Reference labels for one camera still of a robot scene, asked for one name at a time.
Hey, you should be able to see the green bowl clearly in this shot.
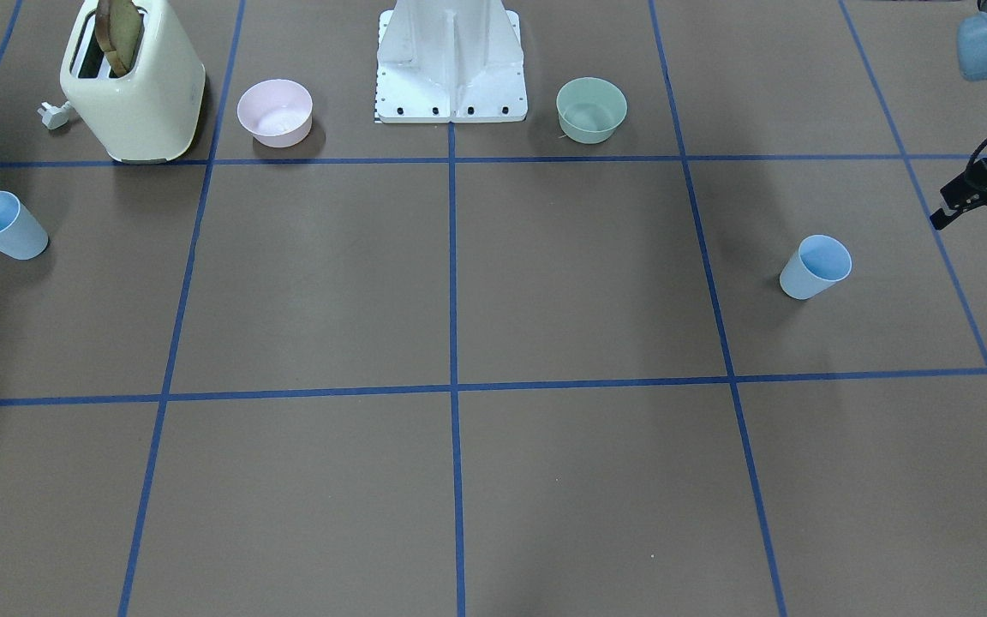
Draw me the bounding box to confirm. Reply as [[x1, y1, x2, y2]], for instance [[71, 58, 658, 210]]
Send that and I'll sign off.
[[555, 75, 628, 145]]

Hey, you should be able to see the pink bowl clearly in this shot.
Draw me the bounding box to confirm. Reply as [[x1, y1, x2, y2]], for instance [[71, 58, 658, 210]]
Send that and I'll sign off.
[[236, 79, 314, 148]]

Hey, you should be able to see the toast slice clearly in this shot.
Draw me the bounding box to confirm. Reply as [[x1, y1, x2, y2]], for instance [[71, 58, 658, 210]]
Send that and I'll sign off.
[[94, 0, 144, 78]]

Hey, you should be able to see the light blue cup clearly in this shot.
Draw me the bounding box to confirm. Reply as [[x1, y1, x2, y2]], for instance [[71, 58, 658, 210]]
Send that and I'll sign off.
[[779, 234, 852, 301], [0, 190, 50, 261]]

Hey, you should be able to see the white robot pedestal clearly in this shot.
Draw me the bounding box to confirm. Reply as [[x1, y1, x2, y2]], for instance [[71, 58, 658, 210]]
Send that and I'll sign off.
[[374, 1, 529, 124]]

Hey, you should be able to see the cream toaster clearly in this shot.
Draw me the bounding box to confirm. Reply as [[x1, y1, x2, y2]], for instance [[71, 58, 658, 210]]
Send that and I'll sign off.
[[59, 1, 206, 164]]

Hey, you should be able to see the white toaster plug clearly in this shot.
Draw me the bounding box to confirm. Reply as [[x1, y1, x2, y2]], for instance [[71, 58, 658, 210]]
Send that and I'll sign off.
[[38, 101, 74, 130]]

